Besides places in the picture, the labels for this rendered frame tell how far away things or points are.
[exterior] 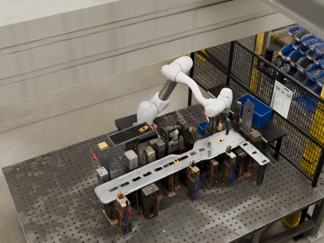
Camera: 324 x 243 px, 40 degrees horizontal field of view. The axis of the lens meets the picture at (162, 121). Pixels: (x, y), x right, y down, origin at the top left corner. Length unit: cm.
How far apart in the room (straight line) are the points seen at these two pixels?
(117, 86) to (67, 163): 230
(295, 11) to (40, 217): 345
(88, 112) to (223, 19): 522
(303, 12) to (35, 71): 34
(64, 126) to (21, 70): 511
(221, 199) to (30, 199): 161
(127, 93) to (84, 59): 552
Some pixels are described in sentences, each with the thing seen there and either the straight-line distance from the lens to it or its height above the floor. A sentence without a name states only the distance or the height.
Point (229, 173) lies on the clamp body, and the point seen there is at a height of 84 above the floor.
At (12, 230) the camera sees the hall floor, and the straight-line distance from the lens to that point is 474.
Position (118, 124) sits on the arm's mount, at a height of 77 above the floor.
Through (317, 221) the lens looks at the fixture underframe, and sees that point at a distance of 451.
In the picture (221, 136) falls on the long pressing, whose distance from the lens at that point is 399.
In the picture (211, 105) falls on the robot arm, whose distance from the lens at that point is 349.
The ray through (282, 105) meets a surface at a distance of 402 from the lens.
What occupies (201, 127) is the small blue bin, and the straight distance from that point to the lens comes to 448.
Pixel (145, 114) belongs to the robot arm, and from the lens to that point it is 424.
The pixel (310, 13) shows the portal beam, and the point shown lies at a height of 341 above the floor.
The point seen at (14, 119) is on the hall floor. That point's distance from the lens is 598.
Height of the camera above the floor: 364
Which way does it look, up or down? 40 degrees down
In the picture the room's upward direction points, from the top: straight up
